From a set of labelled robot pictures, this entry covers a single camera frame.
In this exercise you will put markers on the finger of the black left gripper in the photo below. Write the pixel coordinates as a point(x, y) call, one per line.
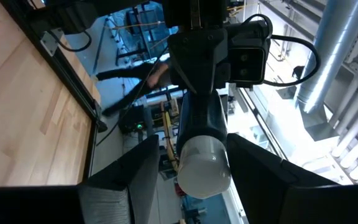
point(197, 59)

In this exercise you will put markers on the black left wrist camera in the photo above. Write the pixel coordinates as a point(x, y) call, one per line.
point(247, 62)

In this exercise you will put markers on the person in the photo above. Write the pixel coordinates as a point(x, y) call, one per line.
point(126, 73)

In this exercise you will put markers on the black paint bottle white cap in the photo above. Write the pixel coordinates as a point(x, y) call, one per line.
point(202, 130)

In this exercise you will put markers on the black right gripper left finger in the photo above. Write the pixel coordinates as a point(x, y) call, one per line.
point(113, 202)

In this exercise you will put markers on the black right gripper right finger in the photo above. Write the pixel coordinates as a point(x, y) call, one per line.
point(275, 202)

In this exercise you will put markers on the silver ventilation duct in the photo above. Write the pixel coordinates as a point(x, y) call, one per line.
point(331, 46)

